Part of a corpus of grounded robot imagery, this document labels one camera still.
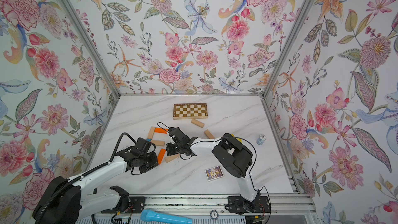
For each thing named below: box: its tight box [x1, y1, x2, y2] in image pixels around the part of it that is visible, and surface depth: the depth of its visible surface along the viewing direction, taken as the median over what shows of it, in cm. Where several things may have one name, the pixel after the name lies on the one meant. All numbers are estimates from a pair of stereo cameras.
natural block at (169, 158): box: [164, 153, 180, 163], surface depth 90 cm
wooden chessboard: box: [172, 102, 208, 120], surface depth 109 cm
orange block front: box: [157, 148, 167, 165], surface depth 92 cm
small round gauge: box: [209, 209, 220, 220], surface depth 73 cm
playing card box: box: [204, 165, 224, 181], surface depth 84 cm
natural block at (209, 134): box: [204, 129, 216, 139], surface depth 101 cm
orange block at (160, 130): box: [154, 127, 169, 134], surface depth 103 cm
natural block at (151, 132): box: [147, 126, 156, 140], surface depth 101 cm
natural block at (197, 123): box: [190, 118, 205, 129], surface depth 106 cm
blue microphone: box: [140, 209, 194, 224], surface depth 71 cm
